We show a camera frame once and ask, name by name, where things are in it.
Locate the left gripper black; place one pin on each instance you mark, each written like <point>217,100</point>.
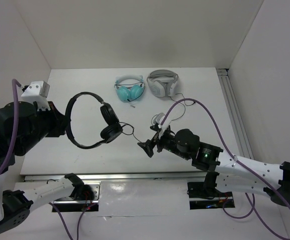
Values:
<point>61,122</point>

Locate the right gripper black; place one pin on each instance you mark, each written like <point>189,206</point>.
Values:
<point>147,146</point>

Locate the black headphones with cable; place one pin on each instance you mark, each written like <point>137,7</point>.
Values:
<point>83,120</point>

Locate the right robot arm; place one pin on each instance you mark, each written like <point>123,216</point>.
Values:
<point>224,172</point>

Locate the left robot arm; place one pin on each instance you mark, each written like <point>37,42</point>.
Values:
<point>22,126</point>

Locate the teal headphones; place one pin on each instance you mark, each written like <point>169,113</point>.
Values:
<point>131,91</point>

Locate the grey white headphones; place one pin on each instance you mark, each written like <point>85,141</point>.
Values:
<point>163,83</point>

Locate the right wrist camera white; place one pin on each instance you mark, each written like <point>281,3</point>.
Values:
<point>162,121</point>

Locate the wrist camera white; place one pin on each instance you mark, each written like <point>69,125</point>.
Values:
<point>36,93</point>
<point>162,121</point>

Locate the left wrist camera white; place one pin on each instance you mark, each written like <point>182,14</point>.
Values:
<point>36,93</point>

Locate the aluminium rail front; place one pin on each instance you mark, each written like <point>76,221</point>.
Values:
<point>121,176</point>

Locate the aluminium rail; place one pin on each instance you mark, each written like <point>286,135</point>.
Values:
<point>234,114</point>
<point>121,176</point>

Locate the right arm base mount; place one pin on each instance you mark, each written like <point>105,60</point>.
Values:
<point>202,199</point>

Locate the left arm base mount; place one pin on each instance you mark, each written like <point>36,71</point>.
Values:
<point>88,199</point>

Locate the aluminium rail right side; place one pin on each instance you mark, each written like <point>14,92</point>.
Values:
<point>234,114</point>

